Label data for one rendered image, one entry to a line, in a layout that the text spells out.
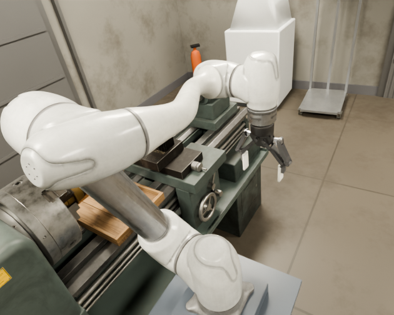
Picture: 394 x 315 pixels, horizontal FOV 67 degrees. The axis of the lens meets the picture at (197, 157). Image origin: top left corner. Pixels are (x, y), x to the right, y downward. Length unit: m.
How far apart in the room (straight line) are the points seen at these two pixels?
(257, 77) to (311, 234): 1.68
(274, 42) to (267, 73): 2.71
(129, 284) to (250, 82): 1.10
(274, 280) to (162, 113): 0.84
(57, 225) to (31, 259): 0.18
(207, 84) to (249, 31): 2.77
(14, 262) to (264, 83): 0.80
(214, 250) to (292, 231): 1.50
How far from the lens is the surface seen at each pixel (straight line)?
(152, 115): 0.56
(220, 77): 0.90
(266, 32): 3.56
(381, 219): 2.58
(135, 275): 1.57
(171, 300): 1.21
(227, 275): 0.91
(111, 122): 0.50
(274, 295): 1.19
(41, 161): 0.48
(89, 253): 1.30
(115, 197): 0.76
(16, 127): 0.60
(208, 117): 1.83
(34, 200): 1.07
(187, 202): 1.45
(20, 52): 3.22
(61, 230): 1.08
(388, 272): 2.29
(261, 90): 0.86
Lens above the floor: 1.79
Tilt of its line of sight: 35 degrees down
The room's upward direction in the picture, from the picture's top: 9 degrees counter-clockwise
